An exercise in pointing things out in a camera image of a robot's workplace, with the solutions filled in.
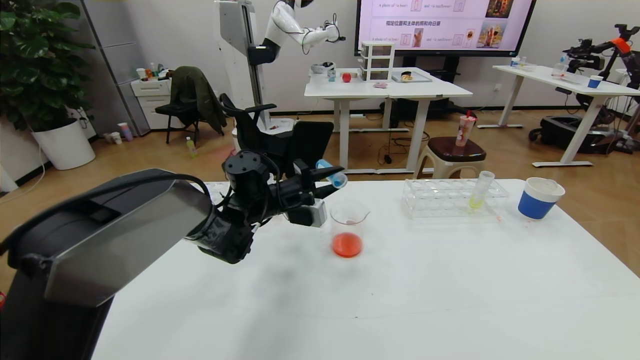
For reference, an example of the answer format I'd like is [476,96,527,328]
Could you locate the test tube with yellow liquid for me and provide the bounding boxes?
[468,170,496,211]

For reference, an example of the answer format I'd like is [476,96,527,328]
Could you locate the large green potted plant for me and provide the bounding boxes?
[0,0,96,132]

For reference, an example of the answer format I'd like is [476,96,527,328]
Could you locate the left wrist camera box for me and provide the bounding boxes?
[288,198,329,228]

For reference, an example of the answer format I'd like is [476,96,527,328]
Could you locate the white standing desk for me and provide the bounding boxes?
[492,65,640,168]

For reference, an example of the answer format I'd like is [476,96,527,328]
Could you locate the pink drink cup with straw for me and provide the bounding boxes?
[455,111,477,148]

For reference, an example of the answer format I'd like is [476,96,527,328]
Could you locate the clear drawer organizer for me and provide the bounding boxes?
[360,41,396,82]

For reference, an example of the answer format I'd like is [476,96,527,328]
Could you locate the white humanoid robot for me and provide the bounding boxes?
[247,0,346,66]

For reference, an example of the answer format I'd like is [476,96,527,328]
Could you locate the grey tall cabinet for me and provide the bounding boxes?
[82,0,151,136]

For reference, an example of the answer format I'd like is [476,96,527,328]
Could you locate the white drawer cabinet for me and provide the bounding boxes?
[131,77,186,131]

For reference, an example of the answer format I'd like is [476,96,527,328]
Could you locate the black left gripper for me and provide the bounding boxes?
[269,158,345,206]

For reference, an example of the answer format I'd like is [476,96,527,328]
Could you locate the white double desk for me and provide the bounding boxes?
[304,67,473,175]

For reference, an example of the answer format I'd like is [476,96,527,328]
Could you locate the black floor cables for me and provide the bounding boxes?
[377,131,431,166]

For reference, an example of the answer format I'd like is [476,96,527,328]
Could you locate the brown round stool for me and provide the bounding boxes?
[415,136,487,180]

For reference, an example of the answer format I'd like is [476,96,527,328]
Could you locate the black office chair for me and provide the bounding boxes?
[220,93,335,182]

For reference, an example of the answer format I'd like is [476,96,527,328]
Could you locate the white plant pot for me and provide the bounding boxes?
[31,117,96,171]

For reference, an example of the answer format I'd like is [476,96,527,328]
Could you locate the blue white paper cup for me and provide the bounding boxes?
[517,177,566,221]

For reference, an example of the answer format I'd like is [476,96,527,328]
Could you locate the test tube with blue pigment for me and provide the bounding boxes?
[315,159,349,189]

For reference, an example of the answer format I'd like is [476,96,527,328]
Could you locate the grey flat tray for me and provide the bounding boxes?
[391,71,433,84]

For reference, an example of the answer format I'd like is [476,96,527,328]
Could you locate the clear glass beaker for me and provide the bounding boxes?
[329,200,371,259]

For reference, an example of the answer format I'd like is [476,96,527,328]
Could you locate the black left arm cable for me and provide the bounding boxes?
[125,172,213,201]

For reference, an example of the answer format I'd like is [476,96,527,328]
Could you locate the large display screen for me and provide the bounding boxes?
[354,0,537,58]

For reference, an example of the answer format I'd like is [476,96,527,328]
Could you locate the black screen stand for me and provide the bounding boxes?
[382,55,468,128]

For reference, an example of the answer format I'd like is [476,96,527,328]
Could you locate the white robot lift column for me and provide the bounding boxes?
[215,0,296,136]

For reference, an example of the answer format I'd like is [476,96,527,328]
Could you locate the olive green jacket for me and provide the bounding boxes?
[170,65,227,136]

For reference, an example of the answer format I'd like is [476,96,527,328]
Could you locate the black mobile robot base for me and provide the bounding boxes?
[529,116,616,155]

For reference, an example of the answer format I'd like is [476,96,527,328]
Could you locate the black four-leg chair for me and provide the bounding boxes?
[155,65,226,146]

